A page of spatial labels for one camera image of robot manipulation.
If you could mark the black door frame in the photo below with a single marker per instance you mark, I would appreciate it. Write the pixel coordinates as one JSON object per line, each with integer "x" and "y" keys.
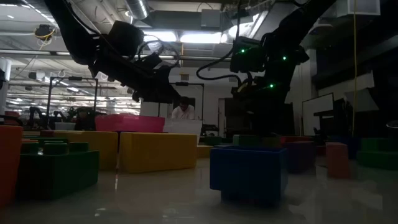
{"x": 202, "y": 99}

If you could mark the dark desk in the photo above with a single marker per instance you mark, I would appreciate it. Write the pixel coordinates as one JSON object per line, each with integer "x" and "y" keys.
{"x": 335, "y": 121}

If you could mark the black background robot arm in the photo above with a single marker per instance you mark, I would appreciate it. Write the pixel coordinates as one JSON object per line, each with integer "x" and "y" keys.
{"x": 84, "y": 118}

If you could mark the pink plastic bin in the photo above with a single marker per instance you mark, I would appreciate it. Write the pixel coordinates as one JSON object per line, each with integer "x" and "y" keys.
{"x": 130, "y": 123}

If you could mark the thin purple stick block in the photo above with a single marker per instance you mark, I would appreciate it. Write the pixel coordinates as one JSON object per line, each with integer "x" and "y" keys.
{"x": 300, "y": 157}

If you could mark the rectangular grey air duct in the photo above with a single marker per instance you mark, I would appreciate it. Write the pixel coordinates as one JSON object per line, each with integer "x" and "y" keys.
{"x": 186, "y": 20}

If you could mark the long red stud brick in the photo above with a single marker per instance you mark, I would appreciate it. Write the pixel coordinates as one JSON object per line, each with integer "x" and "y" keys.
{"x": 295, "y": 139}

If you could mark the long orange stud brick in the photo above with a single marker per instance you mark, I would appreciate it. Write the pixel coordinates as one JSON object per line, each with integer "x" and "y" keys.
{"x": 9, "y": 165}

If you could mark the wide yellow wooden block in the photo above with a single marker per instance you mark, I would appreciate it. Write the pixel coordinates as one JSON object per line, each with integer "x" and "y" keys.
{"x": 155, "y": 152}
{"x": 90, "y": 149}

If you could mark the black cart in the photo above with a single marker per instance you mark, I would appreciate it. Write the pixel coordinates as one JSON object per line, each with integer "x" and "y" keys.
{"x": 211, "y": 129}

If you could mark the whiteboard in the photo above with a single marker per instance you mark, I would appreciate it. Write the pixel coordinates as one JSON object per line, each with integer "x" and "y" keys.
{"x": 317, "y": 115}

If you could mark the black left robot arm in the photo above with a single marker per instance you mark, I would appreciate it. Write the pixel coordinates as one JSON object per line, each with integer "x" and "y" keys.
{"x": 74, "y": 28}

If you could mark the thin pink stick block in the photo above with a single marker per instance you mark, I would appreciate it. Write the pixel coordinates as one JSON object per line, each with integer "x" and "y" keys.
{"x": 337, "y": 160}

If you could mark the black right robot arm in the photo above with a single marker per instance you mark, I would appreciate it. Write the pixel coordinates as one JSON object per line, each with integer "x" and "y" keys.
{"x": 298, "y": 25}

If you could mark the black metal rig frame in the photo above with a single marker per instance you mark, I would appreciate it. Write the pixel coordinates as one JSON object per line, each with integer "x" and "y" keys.
{"x": 48, "y": 102}

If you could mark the green wooden plank block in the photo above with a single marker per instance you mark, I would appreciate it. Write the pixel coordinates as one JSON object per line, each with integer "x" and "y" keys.
{"x": 379, "y": 157}

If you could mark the clear plastic bin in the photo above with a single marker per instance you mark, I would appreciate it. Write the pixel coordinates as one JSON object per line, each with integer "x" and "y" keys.
{"x": 183, "y": 130}

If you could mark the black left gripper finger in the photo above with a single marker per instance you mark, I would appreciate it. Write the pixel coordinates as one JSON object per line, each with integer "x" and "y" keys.
{"x": 158, "y": 96}
{"x": 166, "y": 79}

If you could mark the small yellow block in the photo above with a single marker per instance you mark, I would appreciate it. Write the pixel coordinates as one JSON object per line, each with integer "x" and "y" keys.
{"x": 205, "y": 152}

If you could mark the small blue stud brick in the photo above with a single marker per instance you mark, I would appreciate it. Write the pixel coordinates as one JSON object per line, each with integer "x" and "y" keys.
{"x": 248, "y": 175}
{"x": 354, "y": 145}

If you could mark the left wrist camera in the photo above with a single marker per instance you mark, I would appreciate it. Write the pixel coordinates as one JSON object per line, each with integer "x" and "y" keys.
{"x": 151, "y": 60}

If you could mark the small green stud brick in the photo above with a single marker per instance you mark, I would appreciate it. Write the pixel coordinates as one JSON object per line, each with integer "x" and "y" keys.
{"x": 56, "y": 174}
{"x": 49, "y": 140}
{"x": 247, "y": 140}

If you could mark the person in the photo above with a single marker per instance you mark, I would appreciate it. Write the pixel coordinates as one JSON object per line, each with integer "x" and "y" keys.
{"x": 184, "y": 112}

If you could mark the dark tall cabinet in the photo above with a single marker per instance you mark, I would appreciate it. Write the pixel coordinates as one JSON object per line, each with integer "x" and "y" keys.
{"x": 290, "y": 121}
{"x": 228, "y": 118}

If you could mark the long horizontal ceiling pipe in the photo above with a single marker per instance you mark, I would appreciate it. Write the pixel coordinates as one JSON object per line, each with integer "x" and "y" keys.
{"x": 192, "y": 58}

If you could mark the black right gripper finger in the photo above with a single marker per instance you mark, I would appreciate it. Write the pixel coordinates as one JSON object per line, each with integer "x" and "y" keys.
{"x": 274, "y": 124}
{"x": 255, "y": 124}

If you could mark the long green stud brick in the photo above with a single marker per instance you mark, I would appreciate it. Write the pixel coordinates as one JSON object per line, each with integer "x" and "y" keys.
{"x": 217, "y": 140}

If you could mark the red background object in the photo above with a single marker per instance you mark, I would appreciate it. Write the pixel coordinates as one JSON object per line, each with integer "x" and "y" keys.
{"x": 12, "y": 117}

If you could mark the round silver air duct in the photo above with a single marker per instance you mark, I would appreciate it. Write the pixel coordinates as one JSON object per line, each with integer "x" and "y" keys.
{"x": 138, "y": 7}

